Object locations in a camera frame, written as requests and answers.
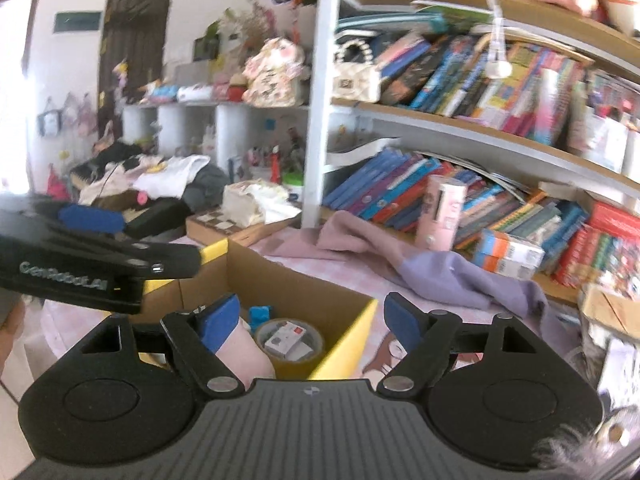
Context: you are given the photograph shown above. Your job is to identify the orange blue white carton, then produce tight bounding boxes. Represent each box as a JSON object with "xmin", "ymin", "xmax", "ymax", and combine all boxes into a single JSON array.
[{"xmin": 472, "ymin": 230, "xmax": 546, "ymax": 281}]

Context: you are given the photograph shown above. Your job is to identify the brown paper envelopes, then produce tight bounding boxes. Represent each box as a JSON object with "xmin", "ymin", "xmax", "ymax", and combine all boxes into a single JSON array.
[{"xmin": 580, "ymin": 285, "xmax": 640, "ymax": 341}]

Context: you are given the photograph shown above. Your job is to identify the pile of clothes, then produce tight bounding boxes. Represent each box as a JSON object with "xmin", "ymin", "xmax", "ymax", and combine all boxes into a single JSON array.
[{"xmin": 70, "ymin": 142, "xmax": 228, "ymax": 226}]

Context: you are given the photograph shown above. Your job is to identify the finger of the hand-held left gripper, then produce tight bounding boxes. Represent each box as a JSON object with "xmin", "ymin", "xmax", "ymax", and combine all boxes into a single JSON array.
[
  {"xmin": 0, "ymin": 195, "xmax": 126, "ymax": 238},
  {"xmin": 65, "ymin": 232, "xmax": 202, "ymax": 281}
]

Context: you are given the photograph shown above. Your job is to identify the white metal bookshelf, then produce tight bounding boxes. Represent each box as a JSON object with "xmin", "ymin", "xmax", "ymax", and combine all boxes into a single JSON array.
[{"xmin": 300, "ymin": 0, "xmax": 640, "ymax": 306}]

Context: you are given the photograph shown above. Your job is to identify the floral fabric doll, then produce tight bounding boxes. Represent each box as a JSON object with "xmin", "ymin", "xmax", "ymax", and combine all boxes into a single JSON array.
[{"xmin": 242, "ymin": 37, "xmax": 306, "ymax": 108}]

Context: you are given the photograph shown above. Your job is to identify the small blue plastic block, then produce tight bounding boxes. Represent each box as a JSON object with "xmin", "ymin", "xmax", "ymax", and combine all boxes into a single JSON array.
[{"xmin": 249, "ymin": 305, "xmax": 274, "ymax": 331}]

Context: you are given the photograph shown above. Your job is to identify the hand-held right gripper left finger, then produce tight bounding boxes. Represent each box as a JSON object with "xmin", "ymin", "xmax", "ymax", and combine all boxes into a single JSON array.
[{"xmin": 75, "ymin": 292, "xmax": 242, "ymax": 397}]

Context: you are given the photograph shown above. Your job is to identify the row of red books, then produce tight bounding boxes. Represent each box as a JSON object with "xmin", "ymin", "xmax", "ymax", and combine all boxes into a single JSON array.
[{"xmin": 552, "ymin": 202, "xmax": 640, "ymax": 288}]

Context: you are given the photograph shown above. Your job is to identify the row of colourful books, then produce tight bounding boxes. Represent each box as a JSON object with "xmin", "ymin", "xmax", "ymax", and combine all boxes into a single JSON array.
[{"xmin": 322, "ymin": 147, "xmax": 588, "ymax": 261}]

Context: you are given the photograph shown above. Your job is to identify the pink pig toy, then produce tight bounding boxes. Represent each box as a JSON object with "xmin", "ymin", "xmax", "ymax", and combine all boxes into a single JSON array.
[{"xmin": 215, "ymin": 312, "xmax": 277, "ymax": 386}]

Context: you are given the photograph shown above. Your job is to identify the white pen holder box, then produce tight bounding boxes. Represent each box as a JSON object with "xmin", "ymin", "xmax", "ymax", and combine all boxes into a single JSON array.
[{"xmin": 622, "ymin": 130, "xmax": 640, "ymax": 183}]

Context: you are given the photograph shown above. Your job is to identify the purple cloth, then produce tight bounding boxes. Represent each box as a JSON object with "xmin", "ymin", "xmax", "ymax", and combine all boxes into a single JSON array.
[{"xmin": 316, "ymin": 210, "xmax": 551, "ymax": 318}]

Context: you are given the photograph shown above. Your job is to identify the person's left hand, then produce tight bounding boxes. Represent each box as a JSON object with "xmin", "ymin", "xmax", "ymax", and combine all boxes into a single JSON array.
[{"xmin": 0, "ymin": 302, "xmax": 26, "ymax": 361}]

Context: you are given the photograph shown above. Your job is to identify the pink blue gradient bottle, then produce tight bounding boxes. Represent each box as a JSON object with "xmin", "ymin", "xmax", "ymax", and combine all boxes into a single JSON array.
[{"xmin": 535, "ymin": 67, "xmax": 576, "ymax": 147}]

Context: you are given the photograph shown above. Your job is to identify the dark wooden door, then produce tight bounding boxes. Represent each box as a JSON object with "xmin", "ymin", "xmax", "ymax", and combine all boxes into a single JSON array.
[{"xmin": 97, "ymin": 0, "xmax": 178, "ymax": 126}]

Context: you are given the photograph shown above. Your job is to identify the dried flower bunch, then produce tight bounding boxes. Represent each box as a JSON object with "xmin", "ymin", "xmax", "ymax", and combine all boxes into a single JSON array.
[{"xmin": 220, "ymin": 0, "xmax": 281, "ymax": 56}]

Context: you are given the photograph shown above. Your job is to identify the clear pen holder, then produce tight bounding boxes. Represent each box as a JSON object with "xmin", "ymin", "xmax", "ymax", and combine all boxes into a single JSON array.
[{"xmin": 567, "ymin": 75, "xmax": 628, "ymax": 171}]

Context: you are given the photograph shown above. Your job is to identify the white low shelf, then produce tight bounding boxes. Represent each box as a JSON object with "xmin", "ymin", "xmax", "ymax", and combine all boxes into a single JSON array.
[{"xmin": 120, "ymin": 100, "xmax": 311, "ymax": 186}]

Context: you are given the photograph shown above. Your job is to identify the white charger adapter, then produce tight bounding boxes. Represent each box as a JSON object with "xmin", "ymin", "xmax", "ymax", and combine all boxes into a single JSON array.
[{"xmin": 264, "ymin": 322, "xmax": 307, "ymax": 358}]

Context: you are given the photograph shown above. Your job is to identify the yellow cardboard box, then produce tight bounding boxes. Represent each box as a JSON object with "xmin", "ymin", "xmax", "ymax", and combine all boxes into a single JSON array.
[{"xmin": 107, "ymin": 237, "xmax": 379, "ymax": 381}]

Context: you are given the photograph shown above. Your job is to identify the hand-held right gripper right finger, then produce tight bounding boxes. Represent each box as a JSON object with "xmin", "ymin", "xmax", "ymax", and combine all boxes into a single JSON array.
[{"xmin": 377, "ymin": 291, "xmax": 533, "ymax": 395}]

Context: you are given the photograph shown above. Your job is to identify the pink checked tablecloth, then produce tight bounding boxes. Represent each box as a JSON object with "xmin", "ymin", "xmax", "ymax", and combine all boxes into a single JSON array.
[{"xmin": 40, "ymin": 230, "xmax": 601, "ymax": 386}]

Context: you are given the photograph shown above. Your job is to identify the white hanging ornament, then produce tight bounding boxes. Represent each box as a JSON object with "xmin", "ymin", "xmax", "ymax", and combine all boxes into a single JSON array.
[{"xmin": 487, "ymin": 0, "xmax": 513, "ymax": 79}]

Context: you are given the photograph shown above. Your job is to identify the packing tape roll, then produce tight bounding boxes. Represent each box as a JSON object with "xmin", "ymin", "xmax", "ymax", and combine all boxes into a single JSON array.
[{"xmin": 254, "ymin": 317, "xmax": 325, "ymax": 363}]

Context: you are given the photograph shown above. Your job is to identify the shelf row of storybooks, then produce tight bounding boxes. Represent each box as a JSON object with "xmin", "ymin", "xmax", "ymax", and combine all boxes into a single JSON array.
[{"xmin": 375, "ymin": 32, "xmax": 596, "ymax": 146}]

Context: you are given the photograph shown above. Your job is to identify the green wall sign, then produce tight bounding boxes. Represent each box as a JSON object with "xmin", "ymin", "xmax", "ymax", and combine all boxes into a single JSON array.
[{"xmin": 54, "ymin": 10, "xmax": 101, "ymax": 35}]

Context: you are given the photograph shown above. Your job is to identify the white quilted handbag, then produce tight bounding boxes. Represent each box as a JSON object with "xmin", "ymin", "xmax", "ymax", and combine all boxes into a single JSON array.
[{"xmin": 332, "ymin": 40, "xmax": 382, "ymax": 103}]

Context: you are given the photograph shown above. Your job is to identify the wooden chessboard box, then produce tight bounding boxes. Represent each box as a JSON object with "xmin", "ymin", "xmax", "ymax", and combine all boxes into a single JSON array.
[{"xmin": 186, "ymin": 207, "xmax": 301, "ymax": 248}]

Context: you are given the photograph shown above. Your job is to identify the pink cylindrical holder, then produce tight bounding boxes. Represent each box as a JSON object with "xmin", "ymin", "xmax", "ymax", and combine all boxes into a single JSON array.
[{"xmin": 415, "ymin": 175, "xmax": 468, "ymax": 252}]

